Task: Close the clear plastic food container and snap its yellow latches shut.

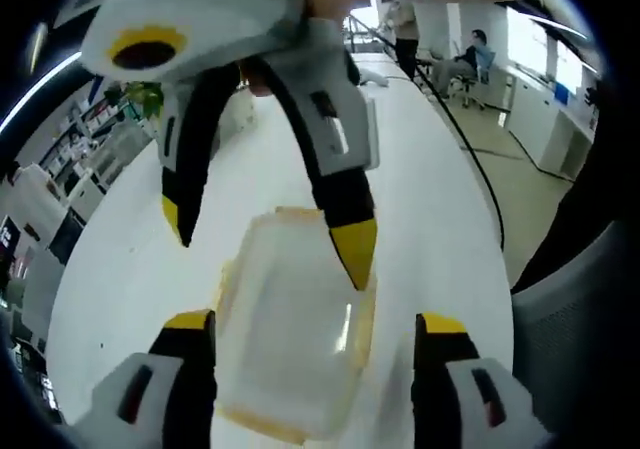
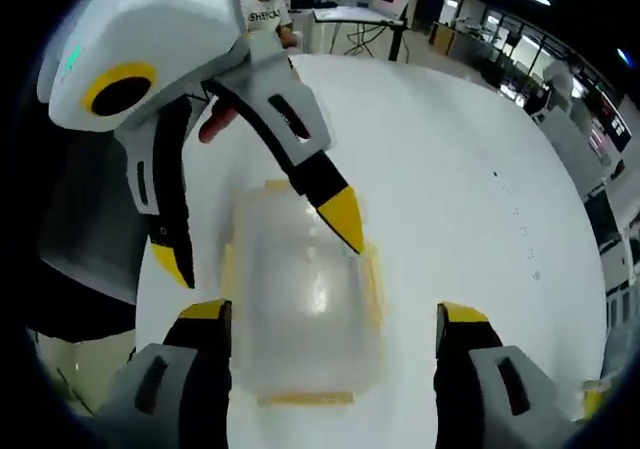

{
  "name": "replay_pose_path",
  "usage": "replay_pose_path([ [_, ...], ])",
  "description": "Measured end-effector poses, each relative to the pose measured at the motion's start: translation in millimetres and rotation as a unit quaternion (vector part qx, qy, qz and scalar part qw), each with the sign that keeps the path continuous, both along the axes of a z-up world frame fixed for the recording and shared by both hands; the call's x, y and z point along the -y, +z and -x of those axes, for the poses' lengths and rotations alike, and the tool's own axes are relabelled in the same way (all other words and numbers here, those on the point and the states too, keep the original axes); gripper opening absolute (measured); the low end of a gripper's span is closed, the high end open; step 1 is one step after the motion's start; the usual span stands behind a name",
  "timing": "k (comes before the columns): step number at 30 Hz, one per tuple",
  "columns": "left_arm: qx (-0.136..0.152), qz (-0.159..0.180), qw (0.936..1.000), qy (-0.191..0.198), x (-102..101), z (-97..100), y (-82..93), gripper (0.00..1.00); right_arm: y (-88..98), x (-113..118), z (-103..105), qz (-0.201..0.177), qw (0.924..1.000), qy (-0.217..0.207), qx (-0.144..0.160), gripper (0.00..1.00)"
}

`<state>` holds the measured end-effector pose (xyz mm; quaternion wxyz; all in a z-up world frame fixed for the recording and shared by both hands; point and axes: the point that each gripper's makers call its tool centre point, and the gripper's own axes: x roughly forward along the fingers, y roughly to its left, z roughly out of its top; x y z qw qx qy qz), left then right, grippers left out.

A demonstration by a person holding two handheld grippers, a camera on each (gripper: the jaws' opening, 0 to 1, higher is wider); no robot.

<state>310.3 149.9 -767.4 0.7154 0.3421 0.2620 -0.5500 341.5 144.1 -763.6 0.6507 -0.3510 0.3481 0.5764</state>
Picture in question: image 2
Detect white workstation desk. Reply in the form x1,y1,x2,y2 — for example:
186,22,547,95
535,104,627,251

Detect person's left hand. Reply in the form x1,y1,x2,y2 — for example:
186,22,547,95
198,97,237,144

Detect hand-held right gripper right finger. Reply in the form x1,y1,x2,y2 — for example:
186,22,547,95
433,301,556,449

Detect yellow cabinet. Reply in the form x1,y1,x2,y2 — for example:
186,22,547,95
428,20,455,54

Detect clear box with yellow buckles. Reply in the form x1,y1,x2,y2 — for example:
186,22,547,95
219,178,392,408

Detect monitor with red screen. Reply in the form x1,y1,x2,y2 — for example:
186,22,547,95
589,87,632,180

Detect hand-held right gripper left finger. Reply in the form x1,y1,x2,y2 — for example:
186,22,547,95
94,298,234,449

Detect yellow white object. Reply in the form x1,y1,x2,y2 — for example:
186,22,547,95
579,377,610,423

